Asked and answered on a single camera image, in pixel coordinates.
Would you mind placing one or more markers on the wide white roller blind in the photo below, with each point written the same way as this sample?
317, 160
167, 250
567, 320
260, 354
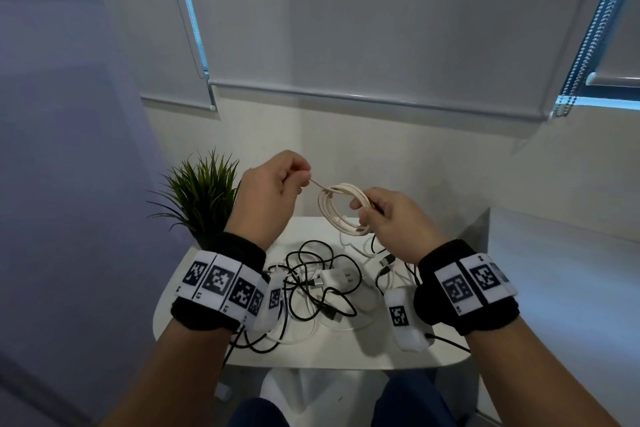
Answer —
390, 16

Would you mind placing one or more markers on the black wristband with marker tags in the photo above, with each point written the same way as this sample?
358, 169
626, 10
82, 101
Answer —
465, 286
220, 281

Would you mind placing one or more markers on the small white block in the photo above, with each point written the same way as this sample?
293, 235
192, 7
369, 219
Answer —
223, 390

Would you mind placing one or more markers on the white charger adapter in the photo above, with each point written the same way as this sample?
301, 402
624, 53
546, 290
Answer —
334, 279

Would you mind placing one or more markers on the green plant in black pot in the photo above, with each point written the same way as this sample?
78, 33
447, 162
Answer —
200, 201

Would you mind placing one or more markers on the person's right forearm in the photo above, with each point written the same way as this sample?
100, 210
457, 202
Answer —
540, 376

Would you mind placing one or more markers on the person's right leg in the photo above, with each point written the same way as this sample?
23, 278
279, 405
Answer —
415, 401

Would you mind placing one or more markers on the person's leg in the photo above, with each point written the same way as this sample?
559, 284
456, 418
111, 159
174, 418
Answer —
260, 414
415, 401

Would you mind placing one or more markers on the person's left leg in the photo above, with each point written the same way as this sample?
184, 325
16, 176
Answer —
260, 414

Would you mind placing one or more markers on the person's left hand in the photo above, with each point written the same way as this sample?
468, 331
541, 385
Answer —
270, 191

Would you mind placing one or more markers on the person's right hand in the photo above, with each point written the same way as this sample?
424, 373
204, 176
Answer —
400, 226

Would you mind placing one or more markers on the person's left forearm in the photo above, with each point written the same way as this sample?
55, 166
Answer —
175, 376

